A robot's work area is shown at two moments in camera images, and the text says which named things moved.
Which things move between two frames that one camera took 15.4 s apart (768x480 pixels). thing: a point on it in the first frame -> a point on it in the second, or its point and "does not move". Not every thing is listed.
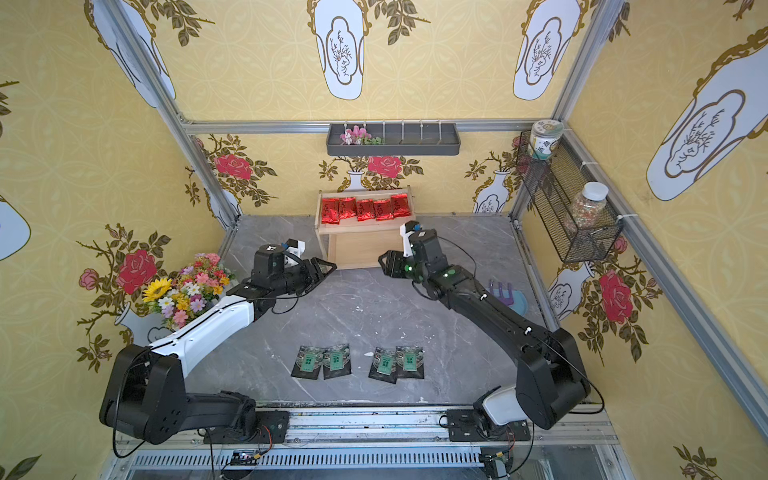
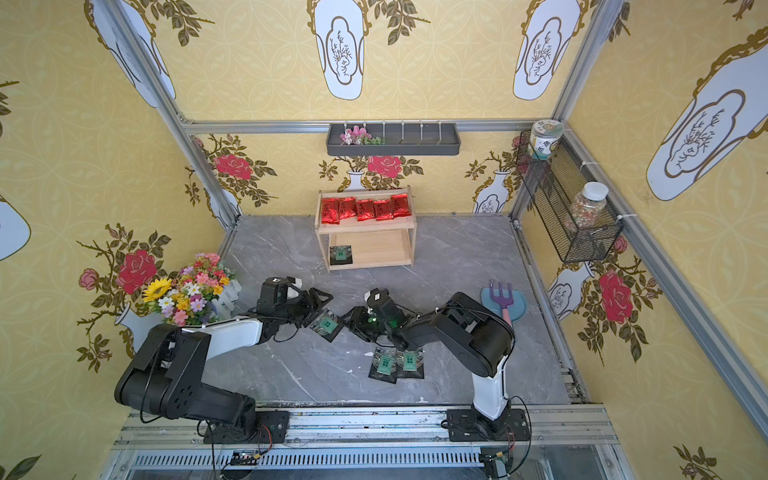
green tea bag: (308, 362) -> (327, 325)
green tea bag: (336, 361) -> (341, 255)
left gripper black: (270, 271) -> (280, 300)
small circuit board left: (244, 457) does not move
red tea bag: (330, 211) does not move
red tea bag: (347, 207) does not move
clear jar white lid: (588, 207) does not move
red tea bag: (382, 210) does not move
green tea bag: (384, 365) does not move
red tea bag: (365, 210) does not move
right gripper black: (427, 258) -> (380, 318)
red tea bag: (400, 205) does not move
